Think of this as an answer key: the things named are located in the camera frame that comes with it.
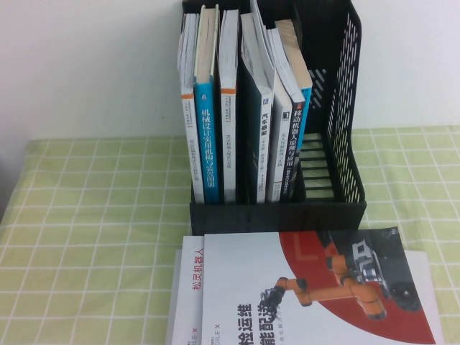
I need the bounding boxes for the black spine mobile robot book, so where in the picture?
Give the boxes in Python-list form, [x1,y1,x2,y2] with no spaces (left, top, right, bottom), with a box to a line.
[271,29,310,203]

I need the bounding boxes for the blue spine mechanical design book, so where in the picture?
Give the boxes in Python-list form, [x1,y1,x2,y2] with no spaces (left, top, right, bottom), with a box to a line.
[193,4,221,204]

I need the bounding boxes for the thin white book orange band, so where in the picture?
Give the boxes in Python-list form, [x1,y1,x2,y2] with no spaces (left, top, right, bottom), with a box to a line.
[178,13,201,204]

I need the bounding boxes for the blue and grey brand book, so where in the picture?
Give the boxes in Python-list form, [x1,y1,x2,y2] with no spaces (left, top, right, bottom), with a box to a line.
[274,19,314,150]

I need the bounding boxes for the green checked tablecloth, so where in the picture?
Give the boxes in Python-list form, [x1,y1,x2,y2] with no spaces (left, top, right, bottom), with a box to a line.
[0,125,460,345]

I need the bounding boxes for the thick white book orange band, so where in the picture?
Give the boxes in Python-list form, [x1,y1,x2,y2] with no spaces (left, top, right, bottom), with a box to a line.
[218,9,240,203]

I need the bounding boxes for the black plastic book holder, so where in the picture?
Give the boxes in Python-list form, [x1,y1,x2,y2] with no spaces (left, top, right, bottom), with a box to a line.
[181,0,368,234]

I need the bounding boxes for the white brochure red title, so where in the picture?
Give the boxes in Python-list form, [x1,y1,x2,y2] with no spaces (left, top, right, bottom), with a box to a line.
[171,235,206,345]

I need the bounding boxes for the dark teal book white spine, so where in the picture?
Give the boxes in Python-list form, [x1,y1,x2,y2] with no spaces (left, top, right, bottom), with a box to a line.
[239,0,276,204]

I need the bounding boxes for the white spine book black square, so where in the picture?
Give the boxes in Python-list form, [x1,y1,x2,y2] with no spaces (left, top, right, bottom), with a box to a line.
[265,28,293,203]

